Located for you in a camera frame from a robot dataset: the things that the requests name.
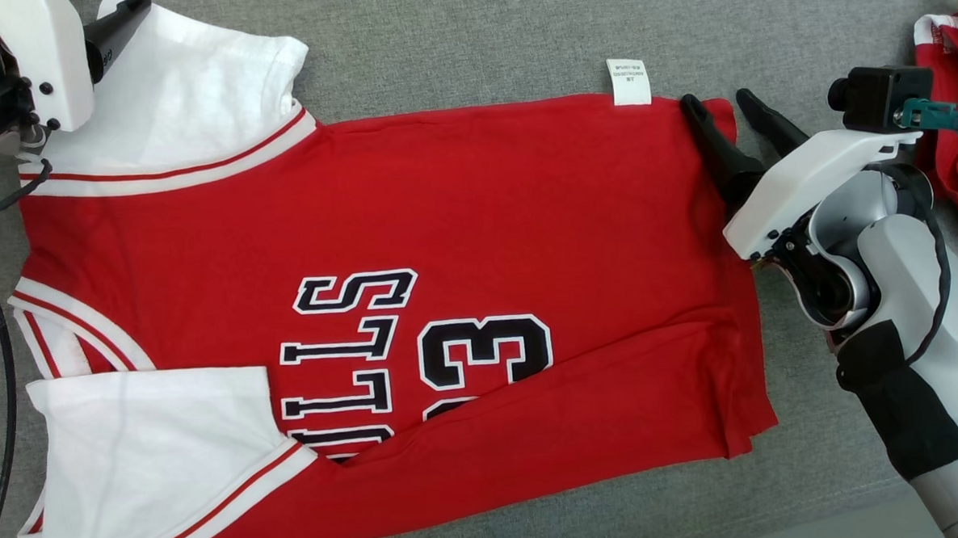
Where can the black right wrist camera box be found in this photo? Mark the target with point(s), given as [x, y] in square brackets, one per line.
[883, 97]

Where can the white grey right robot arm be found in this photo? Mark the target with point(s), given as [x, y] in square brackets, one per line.
[927, 377]

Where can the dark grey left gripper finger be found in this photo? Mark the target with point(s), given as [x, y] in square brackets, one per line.
[113, 31]

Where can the red basketball jersey white sleeves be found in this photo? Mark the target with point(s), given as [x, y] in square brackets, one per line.
[449, 219]

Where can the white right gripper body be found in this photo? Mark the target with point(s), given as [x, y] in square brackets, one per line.
[806, 178]

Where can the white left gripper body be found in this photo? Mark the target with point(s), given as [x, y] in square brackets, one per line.
[36, 31]

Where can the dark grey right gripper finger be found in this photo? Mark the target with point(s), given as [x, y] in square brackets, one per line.
[772, 128]
[719, 146]

